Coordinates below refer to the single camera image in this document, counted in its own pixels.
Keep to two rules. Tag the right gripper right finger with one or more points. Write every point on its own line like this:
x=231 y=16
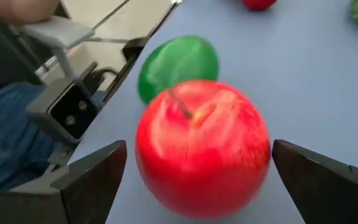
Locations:
x=328 y=193

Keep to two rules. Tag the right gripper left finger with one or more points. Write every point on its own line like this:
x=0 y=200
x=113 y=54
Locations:
x=95 y=180

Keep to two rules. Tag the red apple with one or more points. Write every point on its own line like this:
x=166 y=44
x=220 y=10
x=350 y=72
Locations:
x=204 y=155

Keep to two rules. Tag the glossy green mango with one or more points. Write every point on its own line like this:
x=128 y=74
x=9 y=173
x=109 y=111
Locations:
x=176 y=62

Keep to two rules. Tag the small red fruit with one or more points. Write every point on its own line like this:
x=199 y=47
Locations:
x=258 y=3

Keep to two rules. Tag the person's leg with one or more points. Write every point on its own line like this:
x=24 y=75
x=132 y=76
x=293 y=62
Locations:
x=5 y=140

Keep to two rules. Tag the person's hand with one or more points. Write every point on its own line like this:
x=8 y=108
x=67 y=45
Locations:
x=17 y=9

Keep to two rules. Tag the grey table-level camera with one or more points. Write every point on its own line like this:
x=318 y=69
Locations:
x=73 y=112

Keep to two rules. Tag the black table frame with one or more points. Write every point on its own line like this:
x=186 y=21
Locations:
x=132 y=49

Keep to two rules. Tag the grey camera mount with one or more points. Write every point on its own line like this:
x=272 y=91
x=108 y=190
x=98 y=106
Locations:
x=57 y=31

